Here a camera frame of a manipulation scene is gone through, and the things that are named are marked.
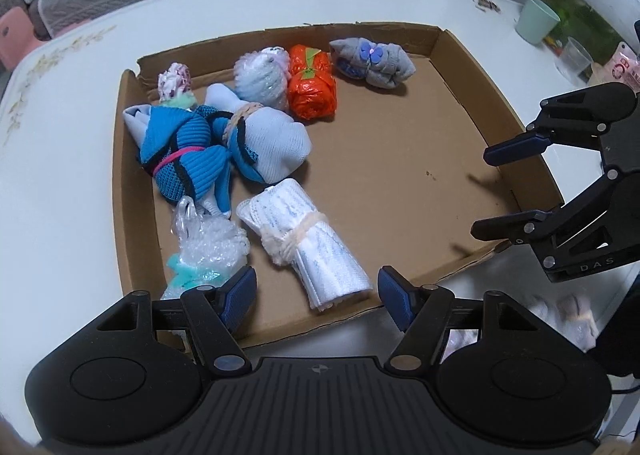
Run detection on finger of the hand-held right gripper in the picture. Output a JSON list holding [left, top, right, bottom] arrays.
[[471, 170, 621, 243], [484, 84, 638, 166]]

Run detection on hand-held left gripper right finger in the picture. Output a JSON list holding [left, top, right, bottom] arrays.
[[378, 266, 543, 376]]

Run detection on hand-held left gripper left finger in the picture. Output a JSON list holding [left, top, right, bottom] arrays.
[[95, 265, 258, 378]]

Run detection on bubble wrap bundle teal band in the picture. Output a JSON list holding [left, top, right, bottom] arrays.
[[160, 195, 251, 306]]

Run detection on white lace cloth roll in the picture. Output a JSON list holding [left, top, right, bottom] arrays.
[[236, 178, 374, 315]]

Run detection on shallow cardboard box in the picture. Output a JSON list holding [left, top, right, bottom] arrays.
[[112, 21, 565, 351]]

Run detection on white light-blue sock bundle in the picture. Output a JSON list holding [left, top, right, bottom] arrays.
[[204, 83, 313, 184]]

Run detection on blue knit sock bundle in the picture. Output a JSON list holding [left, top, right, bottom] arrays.
[[123, 102, 236, 220]]

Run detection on grey sock bundle blue dots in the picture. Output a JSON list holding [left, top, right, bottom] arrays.
[[329, 36, 417, 90]]

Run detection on orange plastic bundle green tie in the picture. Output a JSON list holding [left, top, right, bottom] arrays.
[[287, 44, 338, 120]]

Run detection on fluffy white blue ball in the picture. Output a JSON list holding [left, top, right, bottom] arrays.
[[233, 46, 291, 112]]

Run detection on pink patterned sock roll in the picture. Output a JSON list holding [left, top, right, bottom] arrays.
[[157, 62, 196, 110]]

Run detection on white pink cloth bundle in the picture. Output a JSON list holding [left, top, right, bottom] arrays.
[[445, 292, 601, 361]]

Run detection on clear plastic cup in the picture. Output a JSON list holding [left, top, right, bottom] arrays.
[[555, 36, 594, 84]]

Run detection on green cup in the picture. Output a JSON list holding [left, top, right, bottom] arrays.
[[515, 0, 562, 46]]

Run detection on pink packet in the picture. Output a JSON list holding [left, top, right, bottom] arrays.
[[612, 41, 640, 92]]

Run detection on pink plastic stool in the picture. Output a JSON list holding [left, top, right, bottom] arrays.
[[0, 7, 49, 72]]

